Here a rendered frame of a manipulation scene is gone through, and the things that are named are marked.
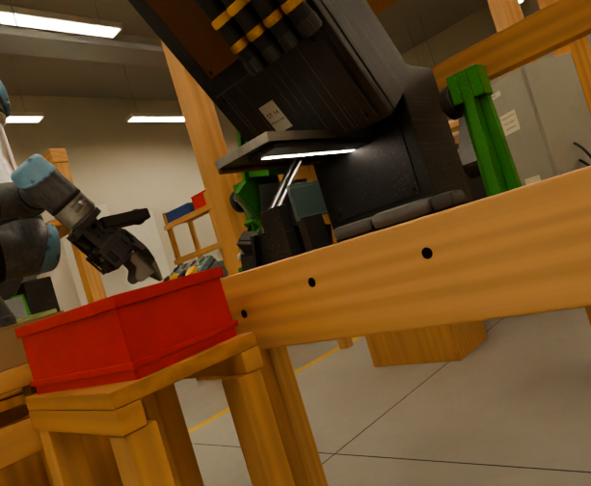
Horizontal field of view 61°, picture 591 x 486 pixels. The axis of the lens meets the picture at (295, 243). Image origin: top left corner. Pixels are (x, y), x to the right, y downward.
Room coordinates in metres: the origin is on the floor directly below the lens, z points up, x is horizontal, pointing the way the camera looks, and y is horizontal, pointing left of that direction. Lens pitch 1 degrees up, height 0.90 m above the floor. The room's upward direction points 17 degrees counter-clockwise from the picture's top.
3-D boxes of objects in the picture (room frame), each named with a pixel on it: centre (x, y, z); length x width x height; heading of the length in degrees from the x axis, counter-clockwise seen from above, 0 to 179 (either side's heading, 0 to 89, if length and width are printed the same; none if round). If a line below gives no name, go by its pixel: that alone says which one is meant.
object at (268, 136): (1.10, -0.08, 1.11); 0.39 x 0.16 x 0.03; 137
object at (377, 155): (1.26, -0.27, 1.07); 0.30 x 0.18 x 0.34; 47
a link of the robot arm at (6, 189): (1.07, 0.53, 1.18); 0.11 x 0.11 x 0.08; 44
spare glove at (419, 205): (0.78, -0.17, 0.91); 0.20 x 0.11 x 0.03; 56
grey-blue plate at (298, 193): (1.05, -0.05, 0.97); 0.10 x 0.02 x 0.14; 137
